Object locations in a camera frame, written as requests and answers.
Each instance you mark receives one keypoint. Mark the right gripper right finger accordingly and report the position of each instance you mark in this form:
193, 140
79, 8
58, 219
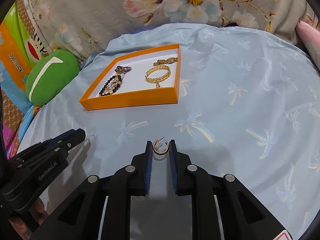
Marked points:
187, 178

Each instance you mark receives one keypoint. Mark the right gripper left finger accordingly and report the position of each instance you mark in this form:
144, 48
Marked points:
134, 179

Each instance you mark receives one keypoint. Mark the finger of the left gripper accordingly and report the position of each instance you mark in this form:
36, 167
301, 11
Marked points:
68, 140

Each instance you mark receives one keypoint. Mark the gold wristwatch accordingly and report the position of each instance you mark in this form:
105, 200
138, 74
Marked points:
165, 61

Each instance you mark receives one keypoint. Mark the orange jewelry box tray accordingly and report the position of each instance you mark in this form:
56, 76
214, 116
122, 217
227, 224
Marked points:
134, 90

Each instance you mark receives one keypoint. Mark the left hand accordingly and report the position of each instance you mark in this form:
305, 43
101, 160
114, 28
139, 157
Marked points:
35, 216

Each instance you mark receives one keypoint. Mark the green round plush pillow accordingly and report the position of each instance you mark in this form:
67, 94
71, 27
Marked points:
50, 75

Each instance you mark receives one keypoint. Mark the light blue palm-print cloth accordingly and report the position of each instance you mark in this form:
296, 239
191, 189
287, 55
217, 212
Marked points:
248, 105

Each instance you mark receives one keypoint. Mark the colourful cartoon bedsheet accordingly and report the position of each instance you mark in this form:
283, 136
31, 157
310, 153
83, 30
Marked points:
21, 49

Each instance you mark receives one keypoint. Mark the gold braided bangle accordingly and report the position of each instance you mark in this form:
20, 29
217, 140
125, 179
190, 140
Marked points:
157, 74

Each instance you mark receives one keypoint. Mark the grey floral blanket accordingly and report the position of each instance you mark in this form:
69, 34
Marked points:
84, 27

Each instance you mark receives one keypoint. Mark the pink pillow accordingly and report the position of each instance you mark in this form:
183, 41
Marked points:
310, 38

